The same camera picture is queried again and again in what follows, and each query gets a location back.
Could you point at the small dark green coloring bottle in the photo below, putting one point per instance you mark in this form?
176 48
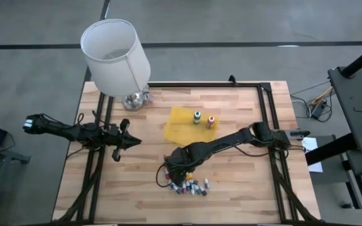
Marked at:
188 185
178 190

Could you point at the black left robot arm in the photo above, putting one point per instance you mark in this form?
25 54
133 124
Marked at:
61 132

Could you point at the white-shaded silver table lamp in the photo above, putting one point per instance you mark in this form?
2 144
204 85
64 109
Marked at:
115 62

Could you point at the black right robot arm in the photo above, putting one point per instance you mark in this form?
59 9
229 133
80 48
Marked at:
231 139

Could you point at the black frame bracket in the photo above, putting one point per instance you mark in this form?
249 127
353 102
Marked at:
232 80

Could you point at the grey metal cart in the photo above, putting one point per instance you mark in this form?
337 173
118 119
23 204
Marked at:
11 156

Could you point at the white paper sheet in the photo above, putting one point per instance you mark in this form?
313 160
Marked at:
311 146

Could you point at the small black floor object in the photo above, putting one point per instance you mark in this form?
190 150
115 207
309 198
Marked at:
347 206

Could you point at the yellow translucent plastic tray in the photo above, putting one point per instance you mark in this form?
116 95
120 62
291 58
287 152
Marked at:
181 132

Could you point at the small dark red coloring bottle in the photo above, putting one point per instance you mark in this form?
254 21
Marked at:
203 191

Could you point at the grey side table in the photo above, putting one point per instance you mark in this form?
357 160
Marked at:
357 94

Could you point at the black power strip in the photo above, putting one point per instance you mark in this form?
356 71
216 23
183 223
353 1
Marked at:
319 108

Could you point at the black support beam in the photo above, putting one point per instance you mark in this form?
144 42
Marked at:
328 150

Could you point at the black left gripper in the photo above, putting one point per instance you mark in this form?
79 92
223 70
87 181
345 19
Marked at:
115 138

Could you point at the large yellow food coloring bottle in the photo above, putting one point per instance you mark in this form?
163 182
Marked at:
189 176

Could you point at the small violet coloring bottle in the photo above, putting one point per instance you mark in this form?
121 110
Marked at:
206 183

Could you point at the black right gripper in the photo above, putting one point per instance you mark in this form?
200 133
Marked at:
181 160

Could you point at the crumpled clear plastic wrap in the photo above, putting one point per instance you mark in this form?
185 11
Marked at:
147 98

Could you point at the large red food coloring bottle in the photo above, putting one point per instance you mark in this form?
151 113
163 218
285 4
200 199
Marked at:
167 174

